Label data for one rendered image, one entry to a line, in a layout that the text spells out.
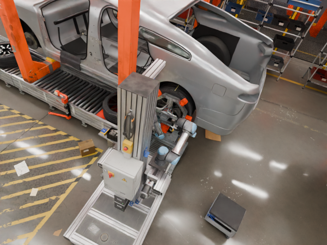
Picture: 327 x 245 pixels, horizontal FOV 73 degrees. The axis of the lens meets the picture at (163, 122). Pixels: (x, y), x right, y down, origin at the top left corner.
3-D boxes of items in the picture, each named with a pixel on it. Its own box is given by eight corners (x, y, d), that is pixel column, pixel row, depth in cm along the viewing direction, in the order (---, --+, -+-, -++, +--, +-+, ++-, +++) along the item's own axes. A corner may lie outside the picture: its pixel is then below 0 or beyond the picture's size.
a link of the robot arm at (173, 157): (165, 160, 264) (187, 120, 270) (176, 166, 260) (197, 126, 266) (163, 159, 253) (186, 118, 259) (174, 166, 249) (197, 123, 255)
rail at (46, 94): (126, 137, 373) (127, 128, 358) (123, 140, 367) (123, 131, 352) (17, 82, 428) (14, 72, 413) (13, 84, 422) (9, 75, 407)
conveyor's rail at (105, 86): (149, 111, 425) (150, 102, 410) (147, 113, 421) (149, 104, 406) (49, 65, 480) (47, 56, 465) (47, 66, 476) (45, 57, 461)
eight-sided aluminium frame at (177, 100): (182, 129, 348) (190, 102, 309) (180, 131, 344) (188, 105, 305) (152, 114, 360) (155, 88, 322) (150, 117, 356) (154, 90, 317)
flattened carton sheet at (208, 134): (219, 121, 459) (220, 120, 456) (220, 141, 420) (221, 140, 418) (205, 117, 459) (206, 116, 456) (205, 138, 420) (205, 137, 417)
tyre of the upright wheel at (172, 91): (158, 111, 385) (194, 122, 362) (152, 119, 369) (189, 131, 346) (157, 78, 342) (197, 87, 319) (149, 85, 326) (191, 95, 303)
